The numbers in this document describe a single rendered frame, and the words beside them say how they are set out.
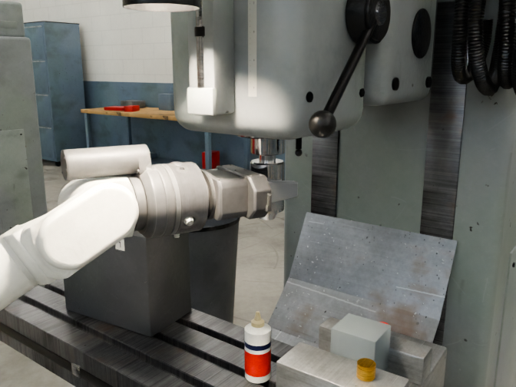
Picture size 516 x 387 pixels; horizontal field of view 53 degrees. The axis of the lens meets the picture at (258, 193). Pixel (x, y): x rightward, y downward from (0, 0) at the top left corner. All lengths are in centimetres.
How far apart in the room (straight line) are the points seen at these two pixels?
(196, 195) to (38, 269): 19
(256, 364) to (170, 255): 27
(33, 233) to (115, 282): 43
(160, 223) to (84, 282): 45
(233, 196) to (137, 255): 32
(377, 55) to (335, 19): 11
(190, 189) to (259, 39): 19
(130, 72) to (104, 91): 65
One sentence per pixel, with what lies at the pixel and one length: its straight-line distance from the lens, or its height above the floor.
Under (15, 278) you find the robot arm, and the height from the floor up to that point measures 118.
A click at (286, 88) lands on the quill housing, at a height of 137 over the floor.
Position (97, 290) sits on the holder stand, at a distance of 102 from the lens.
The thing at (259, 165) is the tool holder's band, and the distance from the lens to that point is 68.
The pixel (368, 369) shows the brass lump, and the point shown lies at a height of 105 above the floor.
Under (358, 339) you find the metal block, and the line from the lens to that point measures 67.
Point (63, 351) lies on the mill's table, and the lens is 101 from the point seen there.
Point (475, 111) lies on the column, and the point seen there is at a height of 132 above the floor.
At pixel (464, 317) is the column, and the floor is 94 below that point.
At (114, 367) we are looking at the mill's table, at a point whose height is 93.
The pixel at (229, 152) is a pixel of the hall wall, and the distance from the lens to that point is 630.
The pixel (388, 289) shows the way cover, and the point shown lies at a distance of 102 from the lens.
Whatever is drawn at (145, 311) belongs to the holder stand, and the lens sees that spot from 95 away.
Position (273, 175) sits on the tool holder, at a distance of 68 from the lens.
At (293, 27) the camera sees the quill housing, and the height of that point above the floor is 143.
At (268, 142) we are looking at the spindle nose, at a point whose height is 130.
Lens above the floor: 139
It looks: 14 degrees down
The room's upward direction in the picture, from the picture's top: straight up
